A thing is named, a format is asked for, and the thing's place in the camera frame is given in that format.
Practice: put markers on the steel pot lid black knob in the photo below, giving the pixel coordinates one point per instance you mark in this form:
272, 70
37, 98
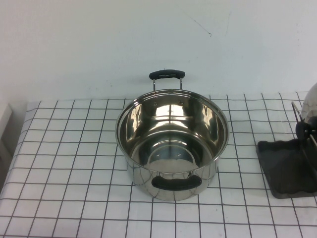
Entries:
310, 106

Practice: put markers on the stainless steel cooking pot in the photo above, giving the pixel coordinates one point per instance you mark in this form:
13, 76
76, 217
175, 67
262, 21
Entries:
138, 178

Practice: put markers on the dark grey rack drip tray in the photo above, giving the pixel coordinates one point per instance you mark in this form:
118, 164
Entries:
280, 168

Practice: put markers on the white grid pattern tablecloth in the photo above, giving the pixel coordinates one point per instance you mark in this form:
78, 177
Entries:
74, 173

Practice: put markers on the white cabinet edge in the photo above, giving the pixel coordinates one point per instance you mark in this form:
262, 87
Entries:
5, 129

